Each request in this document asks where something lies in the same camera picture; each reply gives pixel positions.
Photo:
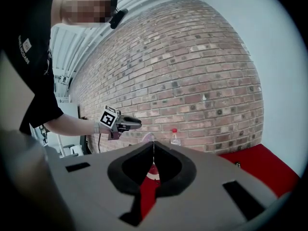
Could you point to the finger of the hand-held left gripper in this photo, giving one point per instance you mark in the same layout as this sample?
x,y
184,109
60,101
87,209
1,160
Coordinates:
x,y
133,123

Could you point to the person's head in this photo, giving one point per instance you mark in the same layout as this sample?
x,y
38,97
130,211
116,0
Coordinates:
x,y
84,6

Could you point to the person's black t-shirt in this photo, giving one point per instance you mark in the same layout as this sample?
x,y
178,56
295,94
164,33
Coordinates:
x,y
31,76

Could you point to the white chair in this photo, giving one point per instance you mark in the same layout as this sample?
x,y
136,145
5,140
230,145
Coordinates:
x,y
72,149

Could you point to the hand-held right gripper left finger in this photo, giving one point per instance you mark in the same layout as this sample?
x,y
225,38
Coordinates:
x,y
96,182

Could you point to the red-capped clear water bottle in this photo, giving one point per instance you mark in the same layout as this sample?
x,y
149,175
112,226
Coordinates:
x,y
175,138

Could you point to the black head camera mount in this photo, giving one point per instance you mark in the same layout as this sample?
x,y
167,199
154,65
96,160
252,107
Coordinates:
x,y
119,18

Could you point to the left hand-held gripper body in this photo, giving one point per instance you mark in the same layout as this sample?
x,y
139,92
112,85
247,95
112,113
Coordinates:
x,y
108,118

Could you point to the red tablecloth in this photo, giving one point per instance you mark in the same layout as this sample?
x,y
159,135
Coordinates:
x,y
264,167

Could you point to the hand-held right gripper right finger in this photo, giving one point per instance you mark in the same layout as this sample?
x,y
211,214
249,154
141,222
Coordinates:
x,y
204,201

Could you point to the person's left forearm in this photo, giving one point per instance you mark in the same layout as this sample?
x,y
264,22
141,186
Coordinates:
x,y
72,126

